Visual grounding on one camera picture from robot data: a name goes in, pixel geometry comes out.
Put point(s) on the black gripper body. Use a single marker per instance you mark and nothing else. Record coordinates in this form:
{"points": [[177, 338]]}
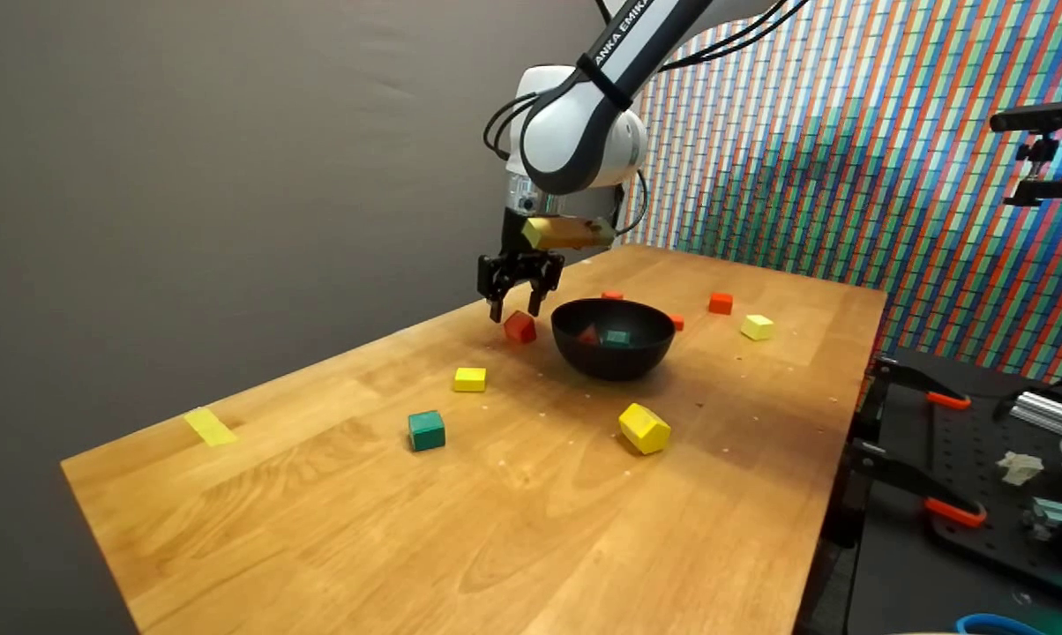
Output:
{"points": [[518, 241]]}

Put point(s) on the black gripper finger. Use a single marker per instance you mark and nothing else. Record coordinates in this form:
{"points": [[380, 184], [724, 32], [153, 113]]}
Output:
{"points": [[491, 274], [550, 274]]}

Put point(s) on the red wooden block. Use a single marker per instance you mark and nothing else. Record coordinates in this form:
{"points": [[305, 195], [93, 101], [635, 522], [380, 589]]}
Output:
{"points": [[586, 337], [613, 298], [519, 328], [680, 321], [720, 301]]}

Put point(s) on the small yellow block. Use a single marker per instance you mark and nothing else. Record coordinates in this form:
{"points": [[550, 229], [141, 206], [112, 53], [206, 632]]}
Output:
{"points": [[471, 377]]}

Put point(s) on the black bowl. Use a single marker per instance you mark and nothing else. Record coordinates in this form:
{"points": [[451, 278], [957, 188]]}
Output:
{"points": [[613, 363]]}

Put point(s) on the green block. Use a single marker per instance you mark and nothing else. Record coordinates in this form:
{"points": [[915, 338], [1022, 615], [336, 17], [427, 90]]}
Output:
{"points": [[425, 431]]}

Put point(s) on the large yellow block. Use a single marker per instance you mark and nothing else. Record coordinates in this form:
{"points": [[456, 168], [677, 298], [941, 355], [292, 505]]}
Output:
{"points": [[645, 429]]}

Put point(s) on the yellow-green block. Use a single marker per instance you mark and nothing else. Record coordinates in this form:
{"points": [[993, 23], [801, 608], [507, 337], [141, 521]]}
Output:
{"points": [[755, 328]]}

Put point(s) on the grey fabric backdrop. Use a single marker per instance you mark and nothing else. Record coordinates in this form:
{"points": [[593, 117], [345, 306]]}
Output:
{"points": [[199, 179]]}

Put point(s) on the yellow tape strip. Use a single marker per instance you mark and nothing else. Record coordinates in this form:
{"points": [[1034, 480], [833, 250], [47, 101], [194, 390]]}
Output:
{"points": [[209, 429]]}

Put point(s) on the multicolour patterned backdrop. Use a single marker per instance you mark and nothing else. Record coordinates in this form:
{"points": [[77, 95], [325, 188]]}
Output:
{"points": [[931, 259]]}

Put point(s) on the black perforated board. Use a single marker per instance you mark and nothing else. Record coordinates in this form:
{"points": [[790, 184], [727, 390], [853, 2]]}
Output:
{"points": [[895, 565]]}

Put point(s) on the small white crumpled object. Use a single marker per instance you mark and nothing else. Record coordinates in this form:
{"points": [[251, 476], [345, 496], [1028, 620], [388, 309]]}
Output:
{"points": [[1022, 467]]}

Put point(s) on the white ribbed part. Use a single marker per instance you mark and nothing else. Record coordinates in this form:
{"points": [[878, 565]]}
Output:
{"points": [[1045, 410]]}

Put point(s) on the tan wrist camera plate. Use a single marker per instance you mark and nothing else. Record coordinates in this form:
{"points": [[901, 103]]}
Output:
{"points": [[567, 234]]}

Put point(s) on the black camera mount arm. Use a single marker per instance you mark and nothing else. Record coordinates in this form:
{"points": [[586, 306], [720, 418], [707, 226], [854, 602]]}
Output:
{"points": [[1044, 117]]}

